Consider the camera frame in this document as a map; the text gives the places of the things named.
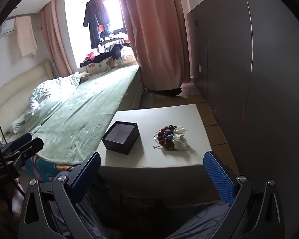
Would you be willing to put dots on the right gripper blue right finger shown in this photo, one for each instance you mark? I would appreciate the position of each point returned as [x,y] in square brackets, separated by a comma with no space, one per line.
[221,181]

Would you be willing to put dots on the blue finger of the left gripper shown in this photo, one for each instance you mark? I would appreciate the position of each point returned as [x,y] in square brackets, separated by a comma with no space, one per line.
[13,146]
[24,153]

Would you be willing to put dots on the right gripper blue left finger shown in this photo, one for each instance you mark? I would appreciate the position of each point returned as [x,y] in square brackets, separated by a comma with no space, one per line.
[80,178]

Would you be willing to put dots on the black square jewelry box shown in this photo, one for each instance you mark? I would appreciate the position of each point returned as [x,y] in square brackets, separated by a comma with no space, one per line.
[121,137]

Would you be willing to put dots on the cream padded headboard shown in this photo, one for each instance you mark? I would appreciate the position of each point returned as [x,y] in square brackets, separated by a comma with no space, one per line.
[14,96]

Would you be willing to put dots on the green bed blanket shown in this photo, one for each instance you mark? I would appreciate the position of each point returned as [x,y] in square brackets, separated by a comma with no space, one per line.
[75,130]

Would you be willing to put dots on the light floral duvet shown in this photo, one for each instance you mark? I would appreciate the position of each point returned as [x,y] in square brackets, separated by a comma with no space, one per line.
[44,101]

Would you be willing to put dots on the beige hanging towel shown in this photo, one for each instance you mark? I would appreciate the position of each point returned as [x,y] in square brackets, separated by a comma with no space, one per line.
[25,35]

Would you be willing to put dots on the white air conditioner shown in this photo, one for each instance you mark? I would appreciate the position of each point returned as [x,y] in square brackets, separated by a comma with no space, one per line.
[7,27]

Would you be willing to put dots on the black clothes on sill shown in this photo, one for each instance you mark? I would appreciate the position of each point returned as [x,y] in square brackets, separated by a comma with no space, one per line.
[114,53]

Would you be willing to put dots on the floral window seat cushion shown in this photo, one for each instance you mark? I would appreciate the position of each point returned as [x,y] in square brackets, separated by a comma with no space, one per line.
[127,59]

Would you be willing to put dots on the pink left curtain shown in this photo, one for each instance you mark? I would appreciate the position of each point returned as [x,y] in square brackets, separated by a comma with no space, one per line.
[53,40]

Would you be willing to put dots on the pink curtain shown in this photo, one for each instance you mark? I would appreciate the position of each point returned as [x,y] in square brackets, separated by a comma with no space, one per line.
[157,33]
[53,40]

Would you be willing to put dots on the dark hanging clothes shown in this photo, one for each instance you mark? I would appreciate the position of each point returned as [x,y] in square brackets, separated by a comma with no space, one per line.
[97,19]

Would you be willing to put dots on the pink right curtain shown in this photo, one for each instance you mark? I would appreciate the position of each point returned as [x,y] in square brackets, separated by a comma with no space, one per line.
[157,33]

